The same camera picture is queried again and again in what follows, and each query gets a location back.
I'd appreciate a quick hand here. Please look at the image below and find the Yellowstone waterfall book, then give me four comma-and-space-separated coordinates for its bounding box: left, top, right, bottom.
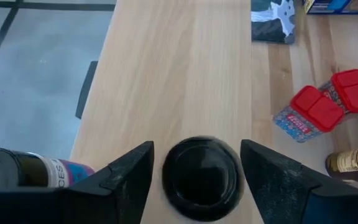
250, 0, 296, 44

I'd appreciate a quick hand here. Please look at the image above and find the purple label black lid jar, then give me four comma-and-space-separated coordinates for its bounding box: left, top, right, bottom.
0, 147, 96, 189

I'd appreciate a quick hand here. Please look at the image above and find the blue plastic wrap box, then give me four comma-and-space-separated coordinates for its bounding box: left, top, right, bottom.
301, 0, 358, 16

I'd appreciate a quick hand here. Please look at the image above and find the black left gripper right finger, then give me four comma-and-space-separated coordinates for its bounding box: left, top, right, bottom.
240, 139, 358, 224

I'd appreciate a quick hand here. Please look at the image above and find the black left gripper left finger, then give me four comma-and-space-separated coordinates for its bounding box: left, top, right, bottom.
0, 141, 155, 224

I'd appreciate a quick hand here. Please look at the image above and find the black lid reddish spice jar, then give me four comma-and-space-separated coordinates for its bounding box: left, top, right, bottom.
161, 136, 246, 222

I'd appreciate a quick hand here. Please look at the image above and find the wooden shelf with black legs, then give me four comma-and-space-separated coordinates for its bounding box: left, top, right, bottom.
69, 0, 253, 224

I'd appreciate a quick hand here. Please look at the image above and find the black metal bracket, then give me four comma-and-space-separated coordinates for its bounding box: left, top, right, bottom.
75, 60, 99, 121

